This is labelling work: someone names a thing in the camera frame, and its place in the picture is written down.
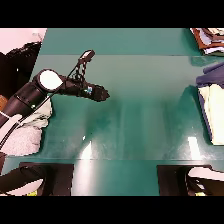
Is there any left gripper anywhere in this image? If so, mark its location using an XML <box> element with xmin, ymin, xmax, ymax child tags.
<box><xmin>62</xmin><ymin>78</ymin><xmax>103</xmax><ymax>102</ymax></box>

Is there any purple T-shirt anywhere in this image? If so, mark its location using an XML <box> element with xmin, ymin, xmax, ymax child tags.
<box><xmin>195</xmin><ymin>61</ymin><xmax>224</xmax><ymax>89</ymax></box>

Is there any white fluffy garment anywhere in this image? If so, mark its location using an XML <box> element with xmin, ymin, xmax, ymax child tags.
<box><xmin>1</xmin><ymin>126</ymin><xmax>44</xmax><ymax>157</ymax></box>

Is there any brown garment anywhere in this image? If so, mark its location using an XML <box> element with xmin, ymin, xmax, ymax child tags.
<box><xmin>0</xmin><ymin>94</ymin><xmax>9</xmax><ymax>112</ymax></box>

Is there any red-brown folded garment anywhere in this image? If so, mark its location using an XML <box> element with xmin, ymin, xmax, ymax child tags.
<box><xmin>189</xmin><ymin>27</ymin><xmax>224</xmax><ymax>51</ymax></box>

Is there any cream folded garment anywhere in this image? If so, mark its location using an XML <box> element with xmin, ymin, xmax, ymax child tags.
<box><xmin>199</xmin><ymin>83</ymin><xmax>224</xmax><ymax>146</ymax></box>

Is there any heap of clothes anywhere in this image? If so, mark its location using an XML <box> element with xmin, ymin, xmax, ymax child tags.
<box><xmin>201</xmin><ymin>27</ymin><xmax>224</xmax><ymax>57</ymax></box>

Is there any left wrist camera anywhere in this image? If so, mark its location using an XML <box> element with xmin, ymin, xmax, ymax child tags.
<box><xmin>70</xmin><ymin>49</ymin><xmax>97</xmax><ymax>84</ymax></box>

